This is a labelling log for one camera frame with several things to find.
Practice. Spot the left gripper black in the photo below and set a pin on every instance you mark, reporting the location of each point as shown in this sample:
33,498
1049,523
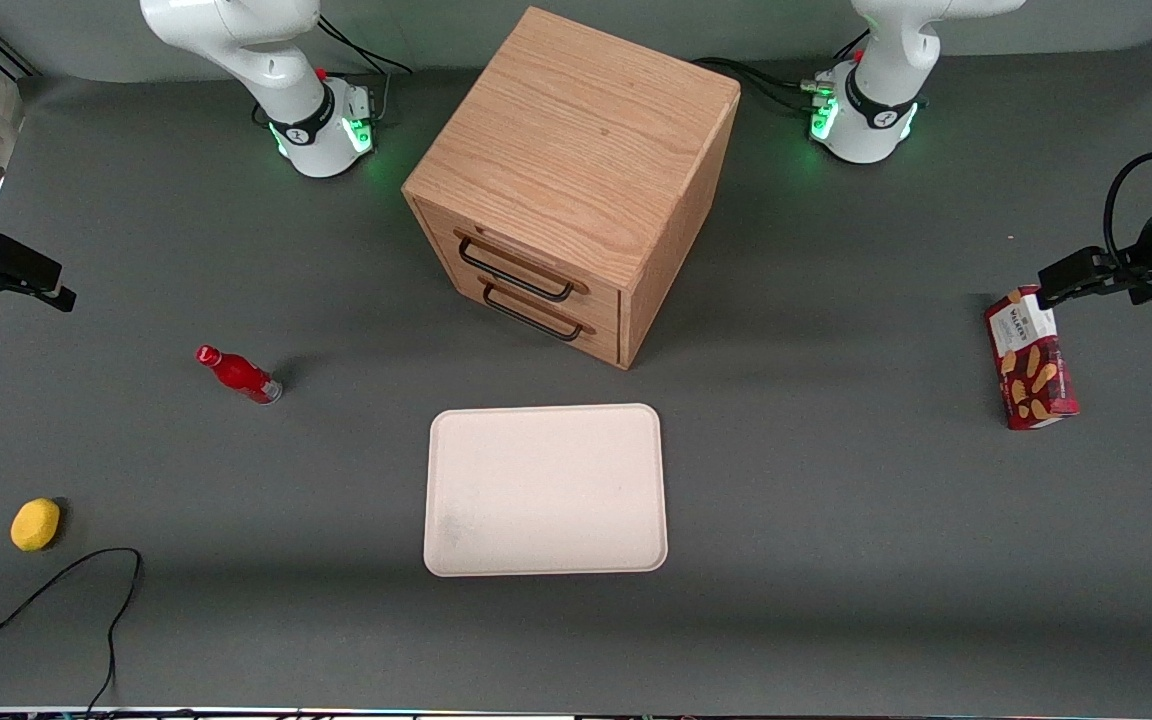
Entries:
1150,243

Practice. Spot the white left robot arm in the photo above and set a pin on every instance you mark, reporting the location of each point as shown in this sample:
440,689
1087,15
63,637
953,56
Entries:
876,95

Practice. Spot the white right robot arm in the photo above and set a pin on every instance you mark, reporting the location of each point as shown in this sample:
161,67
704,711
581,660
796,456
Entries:
296,100

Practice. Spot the oak wooden drawer cabinet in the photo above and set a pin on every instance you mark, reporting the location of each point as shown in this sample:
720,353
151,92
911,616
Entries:
576,130

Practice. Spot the red Walkers cookie box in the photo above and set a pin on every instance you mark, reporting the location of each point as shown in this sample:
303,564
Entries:
1034,370

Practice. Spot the red plastic bottle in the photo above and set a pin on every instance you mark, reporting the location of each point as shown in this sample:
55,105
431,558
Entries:
236,373

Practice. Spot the yellow lemon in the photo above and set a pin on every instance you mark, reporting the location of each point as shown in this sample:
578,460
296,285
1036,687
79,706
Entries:
35,524

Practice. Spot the beige plastic tray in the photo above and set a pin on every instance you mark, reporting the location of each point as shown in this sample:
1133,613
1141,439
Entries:
546,490

